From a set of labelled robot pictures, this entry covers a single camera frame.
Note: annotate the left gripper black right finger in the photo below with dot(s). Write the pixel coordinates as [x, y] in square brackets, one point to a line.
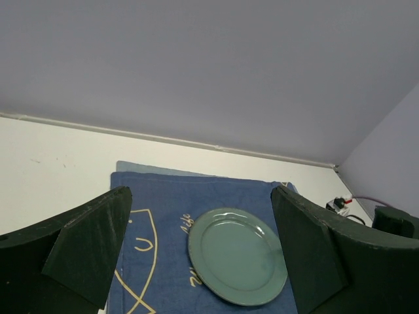
[337, 265]

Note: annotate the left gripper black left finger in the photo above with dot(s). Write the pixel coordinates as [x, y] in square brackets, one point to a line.
[65, 264]

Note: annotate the teal ceramic plate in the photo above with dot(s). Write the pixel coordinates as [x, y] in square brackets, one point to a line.
[237, 256]

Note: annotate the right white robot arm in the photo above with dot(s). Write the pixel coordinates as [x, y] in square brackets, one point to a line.
[395, 221]

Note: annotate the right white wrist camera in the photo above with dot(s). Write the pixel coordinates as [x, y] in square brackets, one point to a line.
[339, 205]

